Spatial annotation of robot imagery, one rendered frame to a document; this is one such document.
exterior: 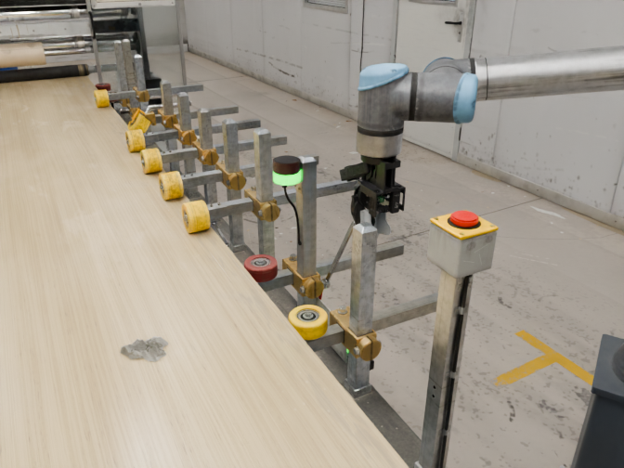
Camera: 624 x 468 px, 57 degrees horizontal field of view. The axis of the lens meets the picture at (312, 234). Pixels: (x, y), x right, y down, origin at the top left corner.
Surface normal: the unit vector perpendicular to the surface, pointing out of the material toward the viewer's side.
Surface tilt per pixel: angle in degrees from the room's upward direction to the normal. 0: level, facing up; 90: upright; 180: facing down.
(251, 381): 0
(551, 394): 0
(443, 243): 90
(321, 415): 0
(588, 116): 90
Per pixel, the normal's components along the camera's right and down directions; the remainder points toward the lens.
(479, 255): 0.46, 0.40
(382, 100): -0.12, 0.44
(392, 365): 0.00, -0.90
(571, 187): -0.86, 0.22
